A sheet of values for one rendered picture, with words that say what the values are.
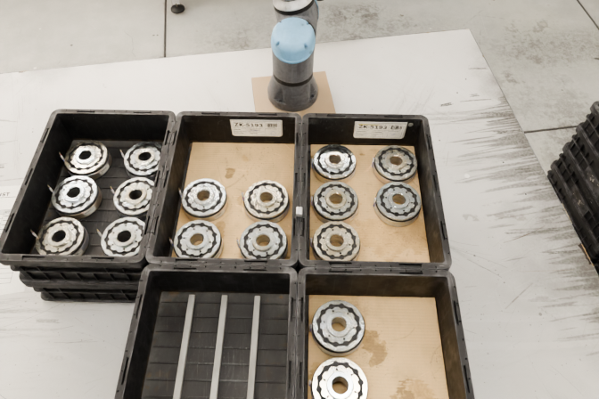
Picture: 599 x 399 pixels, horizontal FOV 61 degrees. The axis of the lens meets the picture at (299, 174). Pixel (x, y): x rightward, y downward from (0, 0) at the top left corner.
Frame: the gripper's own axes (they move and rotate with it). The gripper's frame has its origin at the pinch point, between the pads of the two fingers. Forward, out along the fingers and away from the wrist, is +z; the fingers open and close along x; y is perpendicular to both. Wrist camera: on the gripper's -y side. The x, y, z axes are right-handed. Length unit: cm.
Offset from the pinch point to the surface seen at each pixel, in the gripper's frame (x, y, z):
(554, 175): 58, 11, 84
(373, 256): -28, 70, 26
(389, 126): -20.3, 39.4, 18.4
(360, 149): -27, 40, 26
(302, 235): -43, 69, 17
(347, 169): -31, 48, 23
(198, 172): -67, 45, 26
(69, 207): -95, 56, 23
